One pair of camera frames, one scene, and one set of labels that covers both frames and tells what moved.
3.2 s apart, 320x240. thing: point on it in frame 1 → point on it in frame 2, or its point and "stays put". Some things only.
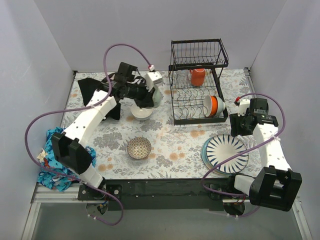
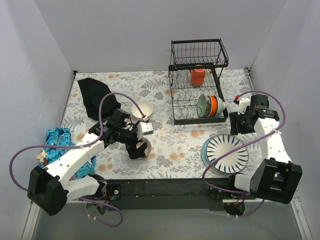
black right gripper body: x=235 y=125 stays put
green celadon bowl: x=157 y=97 → x=201 y=105
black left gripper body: x=147 y=97 → x=136 y=146
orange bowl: x=214 y=106 stays put
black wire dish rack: x=195 y=85 stays put
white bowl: x=221 y=106 stays put
